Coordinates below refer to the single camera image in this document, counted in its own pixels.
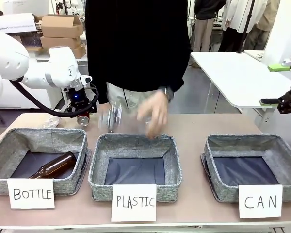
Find person's black sweater torso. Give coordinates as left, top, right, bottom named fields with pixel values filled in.
left=84, top=0, right=192, bottom=104

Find bystander in tan jacket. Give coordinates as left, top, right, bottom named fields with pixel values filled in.
left=243, top=0, right=281, bottom=51

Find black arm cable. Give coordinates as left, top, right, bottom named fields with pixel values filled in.
left=9, top=79, right=99, bottom=118

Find red drink can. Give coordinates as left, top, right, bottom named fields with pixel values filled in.
left=77, top=113, right=91, bottom=127

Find paper label PLASTIC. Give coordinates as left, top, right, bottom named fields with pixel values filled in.
left=111, top=183, right=158, bottom=222

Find bystander in white coat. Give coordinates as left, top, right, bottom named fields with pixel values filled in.
left=218, top=0, right=260, bottom=53

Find person's beige trousers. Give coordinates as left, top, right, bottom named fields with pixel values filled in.
left=106, top=81, right=172, bottom=115

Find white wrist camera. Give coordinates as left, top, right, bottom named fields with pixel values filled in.
left=80, top=74, right=93, bottom=86

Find grey basket labelled bottle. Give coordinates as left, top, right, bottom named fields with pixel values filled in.
left=0, top=127, right=89, bottom=196

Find dark wristwatch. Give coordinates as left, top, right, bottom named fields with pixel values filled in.
left=163, top=87, right=175, bottom=102

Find brown glass bottle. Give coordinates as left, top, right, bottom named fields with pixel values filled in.
left=28, top=151, right=79, bottom=180

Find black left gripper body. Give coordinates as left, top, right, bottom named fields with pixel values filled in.
left=62, top=85, right=98, bottom=115

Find grey basket labelled can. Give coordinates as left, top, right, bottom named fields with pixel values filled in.
left=204, top=134, right=291, bottom=203

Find white printed sign board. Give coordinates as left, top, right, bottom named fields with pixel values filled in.
left=0, top=12, right=37, bottom=33

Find paper label CAN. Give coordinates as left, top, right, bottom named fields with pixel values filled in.
left=238, top=184, right=283, bottom=219

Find white background table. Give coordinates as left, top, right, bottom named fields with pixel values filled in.
left=190, top=50, right=291, bottom=127

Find clear plastic cup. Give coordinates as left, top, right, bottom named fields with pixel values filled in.
left=98, top=101, right=124, bottom=134

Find grey basket labelled plastic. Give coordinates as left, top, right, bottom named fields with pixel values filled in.
left=88, top=133, right=183, bottom=202

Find closed cardboard box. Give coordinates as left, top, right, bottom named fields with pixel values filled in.
left=40, top=35, right=82, bottom=50

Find open cardboard box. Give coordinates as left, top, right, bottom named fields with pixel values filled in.
left=39, top=14, right=85, bottom=39

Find bystander in dark top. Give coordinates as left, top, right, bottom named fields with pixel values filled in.
left=191, top=0, right=227, bottom=53

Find person's left hand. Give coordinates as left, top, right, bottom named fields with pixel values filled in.
left=137, top=89, right=170, bottom=141

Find small cardboard box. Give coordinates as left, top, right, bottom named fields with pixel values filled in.
left=69, top=44, right=87, bottom=59

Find paper label BOTTLE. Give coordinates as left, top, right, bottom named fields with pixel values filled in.
left=6, top=178, right=56, bottom=210

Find black tripod pole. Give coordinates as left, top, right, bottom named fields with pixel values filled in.
left=236, top=0, right=256, bottom=54

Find crumpled clear plastic wrap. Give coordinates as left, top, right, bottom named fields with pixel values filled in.
left=41, top=115, right=62, bottom=129

